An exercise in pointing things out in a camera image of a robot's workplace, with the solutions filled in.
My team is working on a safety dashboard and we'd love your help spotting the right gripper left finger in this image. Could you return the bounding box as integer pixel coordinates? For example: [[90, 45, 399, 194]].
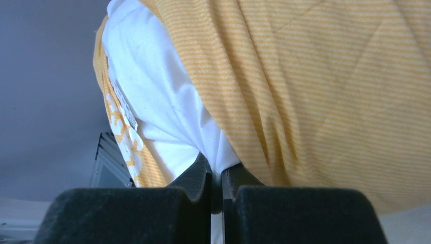
[[34, 154, 211, 243]]

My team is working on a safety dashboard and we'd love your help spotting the aluminium frame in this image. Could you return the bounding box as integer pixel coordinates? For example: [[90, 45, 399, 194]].
[[90, 132, 135, 188]]

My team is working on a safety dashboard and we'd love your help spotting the white pillow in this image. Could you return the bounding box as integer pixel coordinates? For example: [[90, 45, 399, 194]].
[[101, 1, 240, 187]]

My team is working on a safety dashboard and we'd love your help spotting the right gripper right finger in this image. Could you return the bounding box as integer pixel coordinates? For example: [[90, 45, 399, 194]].
[[221, 164, 387, 243]]

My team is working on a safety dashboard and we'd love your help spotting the orange Mickey Mouse pillowcase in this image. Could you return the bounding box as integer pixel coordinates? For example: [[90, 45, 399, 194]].
[[93, 1, 430, 214]]

